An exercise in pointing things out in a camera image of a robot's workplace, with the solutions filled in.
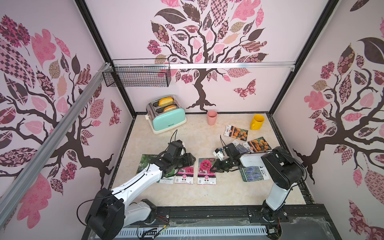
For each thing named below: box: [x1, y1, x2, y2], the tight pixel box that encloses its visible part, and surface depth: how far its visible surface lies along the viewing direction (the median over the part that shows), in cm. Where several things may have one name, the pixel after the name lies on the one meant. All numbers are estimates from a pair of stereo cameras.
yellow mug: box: [250, 114, 265, 131], surface depth 108 cm
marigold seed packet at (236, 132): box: [223, 125, 249, 142], surface depth 109 cm
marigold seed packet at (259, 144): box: [242, 136, 272, 153], surface depth 103 cm
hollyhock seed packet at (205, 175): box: [197, 158, 217, 185], surface depth 91 cm
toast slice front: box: [163, 105, 177, 112], surface depth 99 cm
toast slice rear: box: [158, 97, 174, 107], surface depth 100 cm
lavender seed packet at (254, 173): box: [240, 166, 270, 182], surface depth 89 cm
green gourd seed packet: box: [160, 169, 175, 184], surface depth 87 cm
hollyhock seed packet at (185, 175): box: [174, 166, 194, 185], surface depth 89 cm
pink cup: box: [207, 110, 218, 126], surface depth 109 cm
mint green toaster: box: [145, 94, 187, 134], surface depth 101 cm
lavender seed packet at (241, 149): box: [231, 140, 249, 154], surface depth 102 cm
